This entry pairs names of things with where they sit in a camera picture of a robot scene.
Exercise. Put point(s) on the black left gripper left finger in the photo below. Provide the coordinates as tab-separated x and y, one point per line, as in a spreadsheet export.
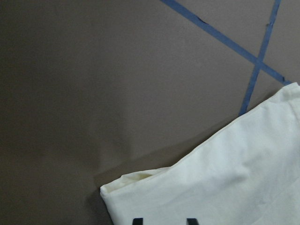
137	221

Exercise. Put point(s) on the cream long-sleeve printed shirt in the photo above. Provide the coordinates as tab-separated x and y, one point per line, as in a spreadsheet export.
247	173

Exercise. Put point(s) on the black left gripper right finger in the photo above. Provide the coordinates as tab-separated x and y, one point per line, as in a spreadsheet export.
192	221

